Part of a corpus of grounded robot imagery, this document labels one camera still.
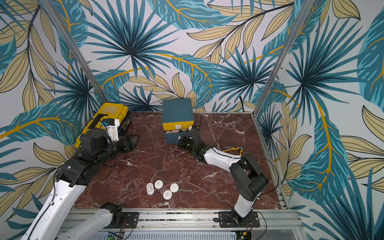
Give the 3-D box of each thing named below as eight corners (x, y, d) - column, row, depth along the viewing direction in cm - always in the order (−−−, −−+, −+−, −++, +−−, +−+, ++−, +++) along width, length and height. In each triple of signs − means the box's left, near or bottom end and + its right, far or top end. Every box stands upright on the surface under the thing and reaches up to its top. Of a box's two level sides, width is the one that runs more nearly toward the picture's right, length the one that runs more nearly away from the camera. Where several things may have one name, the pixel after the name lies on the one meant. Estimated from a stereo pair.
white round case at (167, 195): (163, 199, 82) (162, 198, 80) (164, 191, 84) (163, 190, 83) (171, 199, 82) (171, 198, 80) (172, 191, 84) (172, 190, 83)
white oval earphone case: (147, 196, 82) (146, 194, 81) (147, 184, 86) (146, 183, 84) (154, 194, 83) (153, 193, 81) (154, 183, 87) (153, 181, 85)
